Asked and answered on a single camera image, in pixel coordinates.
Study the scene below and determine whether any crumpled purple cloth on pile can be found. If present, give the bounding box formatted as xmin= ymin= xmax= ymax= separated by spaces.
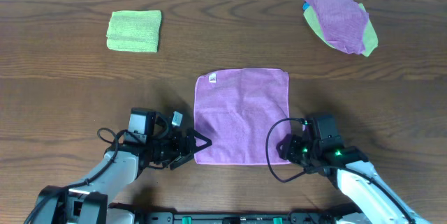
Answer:
xmin=304 ymin=0 xmax=369 ymax=54

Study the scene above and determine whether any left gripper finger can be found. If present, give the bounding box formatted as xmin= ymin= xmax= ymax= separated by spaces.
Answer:
xmin=192 ymin=130 xmax=212 ymax=154
xmin=169 ymin=154 xmax=194 ymax=170

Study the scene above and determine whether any right black camera cable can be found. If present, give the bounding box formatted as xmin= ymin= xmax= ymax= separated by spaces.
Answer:
xmin=265 ymin=117 xmax=416 ymax=224

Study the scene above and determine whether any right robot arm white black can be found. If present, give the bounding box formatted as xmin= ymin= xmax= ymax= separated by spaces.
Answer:
xmin=277 ymin=133 xmax=428 ymax=223

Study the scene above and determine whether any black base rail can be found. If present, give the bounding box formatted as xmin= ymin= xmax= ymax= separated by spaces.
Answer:
xmin=106 ymin=203 xmax=369 ymax=224

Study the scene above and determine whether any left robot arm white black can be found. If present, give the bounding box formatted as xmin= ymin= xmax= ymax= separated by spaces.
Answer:
xmin=24 ymin=128 xmax=212 ymax=223

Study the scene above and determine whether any purple microfiber cloth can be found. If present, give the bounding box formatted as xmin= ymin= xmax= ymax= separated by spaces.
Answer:
xmin=193 ymin=68 xmax=291 ymax=165

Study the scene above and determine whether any green cloth under pile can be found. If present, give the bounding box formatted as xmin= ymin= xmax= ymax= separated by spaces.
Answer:
xmin=303 ymin=5 xmax=379 ymax=57

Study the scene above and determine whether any folded green cloth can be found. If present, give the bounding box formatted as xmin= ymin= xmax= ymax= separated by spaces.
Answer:
xmin=106 ymin=10 xmax=162 ymax=53

